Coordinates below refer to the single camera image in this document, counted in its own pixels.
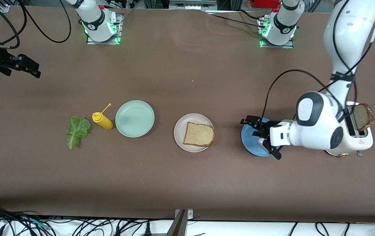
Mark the blue plate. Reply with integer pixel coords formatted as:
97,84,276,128
241,117,282,157

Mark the thick black cable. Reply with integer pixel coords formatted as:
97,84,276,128
0,201,55,236

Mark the looped black cable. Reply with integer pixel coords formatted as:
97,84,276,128
315,222,331,236

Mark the black left camera bracket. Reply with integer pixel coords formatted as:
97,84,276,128
262,138,283,160

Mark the teal cable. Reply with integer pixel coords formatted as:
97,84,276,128
19,216,50,229

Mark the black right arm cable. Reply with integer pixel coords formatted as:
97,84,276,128
0,0,72,43

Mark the dark metal frame bar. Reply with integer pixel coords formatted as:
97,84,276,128
165,210,188,236

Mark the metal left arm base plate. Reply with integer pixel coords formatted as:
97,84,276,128
259,16,294,49

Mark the aluminium frame beam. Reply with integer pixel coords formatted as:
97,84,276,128
169,0,218,10

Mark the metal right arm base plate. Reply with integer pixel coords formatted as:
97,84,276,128
86,13,123,45

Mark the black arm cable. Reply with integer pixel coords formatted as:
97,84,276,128
0,0,72,43
265,0,375,123

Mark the red box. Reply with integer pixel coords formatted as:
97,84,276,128
247,0,283,9

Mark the green lettuce leaf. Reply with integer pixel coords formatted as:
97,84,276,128
65,116,91,149

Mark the long black table cable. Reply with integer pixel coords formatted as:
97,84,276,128
206,13,266,29

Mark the dark crust bread slice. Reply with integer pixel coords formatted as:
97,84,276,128
352,103,375,132

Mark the mint green plate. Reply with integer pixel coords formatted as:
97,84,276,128
115,100,155,138

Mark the beige plate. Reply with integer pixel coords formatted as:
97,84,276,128
174,113,215,153

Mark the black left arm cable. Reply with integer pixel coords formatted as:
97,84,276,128
265,0,375,123

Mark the metal corner bracket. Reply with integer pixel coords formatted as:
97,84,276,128
174,209,194,221

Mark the short black table cable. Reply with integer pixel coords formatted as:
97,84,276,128
237,9,262,20

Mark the light brown bread slice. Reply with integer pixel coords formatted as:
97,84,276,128
183,122,215,147

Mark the cream white toaster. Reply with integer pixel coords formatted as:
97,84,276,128
325,101,374,158

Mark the yellow mustard squeeze bottle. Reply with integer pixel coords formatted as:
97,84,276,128
92,104,113,130

